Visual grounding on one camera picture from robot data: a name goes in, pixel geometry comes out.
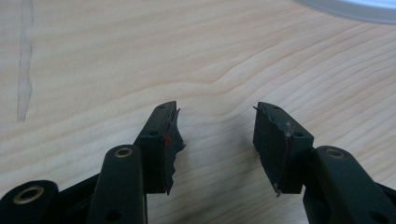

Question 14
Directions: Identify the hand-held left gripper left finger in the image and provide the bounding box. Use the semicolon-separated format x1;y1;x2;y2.
133;100;187;196

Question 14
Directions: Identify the white round plate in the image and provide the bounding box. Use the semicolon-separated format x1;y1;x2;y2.
293;0;396;25

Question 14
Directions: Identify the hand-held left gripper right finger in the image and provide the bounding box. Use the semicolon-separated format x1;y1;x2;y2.
252;101;315;198

